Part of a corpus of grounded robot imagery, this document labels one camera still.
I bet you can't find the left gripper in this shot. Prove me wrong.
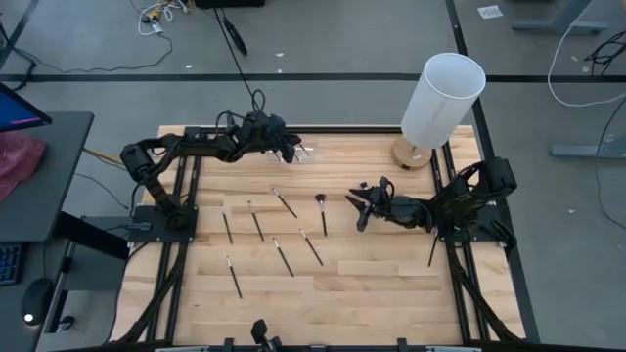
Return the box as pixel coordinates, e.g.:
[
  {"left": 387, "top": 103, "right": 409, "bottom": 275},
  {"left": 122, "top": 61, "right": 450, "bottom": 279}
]
[{"left": 242, "top": 110, "right": 302, "bottom": 165}]

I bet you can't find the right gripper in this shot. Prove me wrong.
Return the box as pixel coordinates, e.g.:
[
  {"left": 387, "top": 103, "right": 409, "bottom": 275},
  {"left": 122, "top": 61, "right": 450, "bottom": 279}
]
[{"left": 345, "top": 176, "right": 431, "bottom": 230}]

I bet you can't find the fluffy head makeup brush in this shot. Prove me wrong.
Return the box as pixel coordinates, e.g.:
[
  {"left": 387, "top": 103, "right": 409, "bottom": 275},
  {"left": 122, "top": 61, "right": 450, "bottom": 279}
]
[{"left": 314, "top": 193, "right": 329, "bottom": 238}]

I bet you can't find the white shade wooden base lamp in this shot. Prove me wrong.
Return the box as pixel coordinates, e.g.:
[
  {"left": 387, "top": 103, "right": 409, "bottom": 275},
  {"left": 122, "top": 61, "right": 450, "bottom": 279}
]
[{"left": 390, "top": 52, "right": 487, "bottom": 172}]

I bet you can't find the black box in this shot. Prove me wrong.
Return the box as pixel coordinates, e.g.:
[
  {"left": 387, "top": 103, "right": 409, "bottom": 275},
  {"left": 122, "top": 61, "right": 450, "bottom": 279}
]
[{"left": 194, "top": 0, "right": 266, "bottom": 9}]

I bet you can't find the black desk support bar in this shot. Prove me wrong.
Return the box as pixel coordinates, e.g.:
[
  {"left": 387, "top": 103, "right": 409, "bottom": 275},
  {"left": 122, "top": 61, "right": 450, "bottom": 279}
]
[{"left": 52, "top": 210, "right": 132, "bottom": 261}]

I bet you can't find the white paper label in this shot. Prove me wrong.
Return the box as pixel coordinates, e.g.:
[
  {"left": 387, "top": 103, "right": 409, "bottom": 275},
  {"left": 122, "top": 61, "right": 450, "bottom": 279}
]
[{"left": 476, "top": 4, "right": 505, "bottom": 21}]

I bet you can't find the grey desk foot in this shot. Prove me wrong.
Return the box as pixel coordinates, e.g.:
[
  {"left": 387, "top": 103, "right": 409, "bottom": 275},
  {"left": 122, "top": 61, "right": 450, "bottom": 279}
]
[
  {"left": 511, "top": 0, "right": 611, "bottom": 36},
  {"left": 549, "top": 130, "right": 626, "bottom": 160}
]

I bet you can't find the dark grey desk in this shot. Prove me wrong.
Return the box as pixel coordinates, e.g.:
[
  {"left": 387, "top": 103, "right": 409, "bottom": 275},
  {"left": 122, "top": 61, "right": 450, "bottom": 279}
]
[{"left": 0, "top": 110, "right": 96, "bottom": 244}]

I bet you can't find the pink cloth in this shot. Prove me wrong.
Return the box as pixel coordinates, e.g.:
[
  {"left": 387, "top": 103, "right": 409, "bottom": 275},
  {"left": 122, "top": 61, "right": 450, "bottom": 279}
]
[{"left": 0, "top": 130, "right": 48, "bottom": 202}]

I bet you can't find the grey desk leg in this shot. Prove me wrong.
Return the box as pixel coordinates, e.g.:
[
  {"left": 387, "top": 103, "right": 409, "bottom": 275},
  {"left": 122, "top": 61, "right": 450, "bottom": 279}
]
[{"left": 43, "top": 242, "right": 79, "bottom": 334}]

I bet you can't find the computer monitor blue screen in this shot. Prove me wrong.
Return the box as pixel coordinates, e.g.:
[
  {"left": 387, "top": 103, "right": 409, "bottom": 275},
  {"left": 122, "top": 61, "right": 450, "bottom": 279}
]
[{"left": 0, "top": 81, "right": 54, "bottom": 134}]

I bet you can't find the black computer mouse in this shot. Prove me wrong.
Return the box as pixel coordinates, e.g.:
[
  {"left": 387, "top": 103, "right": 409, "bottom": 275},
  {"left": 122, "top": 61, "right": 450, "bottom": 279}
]
[{"left": 21, "top": 277, "right": 55, "bottom": 327}]

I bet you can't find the black keyboard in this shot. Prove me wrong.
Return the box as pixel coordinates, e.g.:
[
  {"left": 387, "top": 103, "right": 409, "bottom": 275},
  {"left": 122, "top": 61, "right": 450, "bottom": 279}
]
[{"left": 0, "top": 242, "right": 23, "bottom": 287}]

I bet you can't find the black frame rail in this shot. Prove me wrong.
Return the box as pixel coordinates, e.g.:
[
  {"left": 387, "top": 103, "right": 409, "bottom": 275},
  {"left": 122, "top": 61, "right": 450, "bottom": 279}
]
[
  {"left": 114, "top": 125, "right": 202, "bottom": 343},
  {"left": 184, "top": 124, "right": 403, "bottom": 135},
  {"left": 429, "top": 125, "right": 542, "bottom": 343}
]

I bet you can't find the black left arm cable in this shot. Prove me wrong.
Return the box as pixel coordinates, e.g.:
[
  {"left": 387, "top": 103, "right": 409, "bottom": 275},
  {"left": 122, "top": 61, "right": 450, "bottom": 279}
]
[{"left": 213, "top": 7, "right": 268, "bottom": 114}]

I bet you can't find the black oblong cable sleeve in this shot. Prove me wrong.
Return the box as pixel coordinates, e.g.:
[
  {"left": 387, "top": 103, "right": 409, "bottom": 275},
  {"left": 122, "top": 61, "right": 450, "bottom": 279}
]
[{"left": 222, "top": 17, "right": 248, "bottom": 57}]

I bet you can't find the black jointed mount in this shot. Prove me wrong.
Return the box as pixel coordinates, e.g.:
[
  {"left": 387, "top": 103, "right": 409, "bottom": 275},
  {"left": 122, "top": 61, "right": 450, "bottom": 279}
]
[{"left": 250, "top": 318, "right": 283, "bottom": 352}]

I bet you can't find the white and yellow cable bundle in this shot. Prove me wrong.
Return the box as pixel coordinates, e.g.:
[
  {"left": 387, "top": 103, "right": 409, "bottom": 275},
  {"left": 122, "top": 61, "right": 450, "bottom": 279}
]
[{"left": 129, "top": 0, "right": 192, "bottom": 36}]

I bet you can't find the white floor cable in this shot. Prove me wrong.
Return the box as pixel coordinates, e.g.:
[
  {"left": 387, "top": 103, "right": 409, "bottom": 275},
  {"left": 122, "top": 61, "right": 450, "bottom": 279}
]
[{"left": 546, "top": 22, "right": 626, "bottom": 109}]

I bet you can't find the black floor cable bundle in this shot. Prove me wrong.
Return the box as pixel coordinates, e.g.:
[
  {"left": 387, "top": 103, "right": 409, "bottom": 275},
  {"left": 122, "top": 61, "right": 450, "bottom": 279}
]
[{"left": 583, "top": 29, "right": 626, "bottom": 77}]

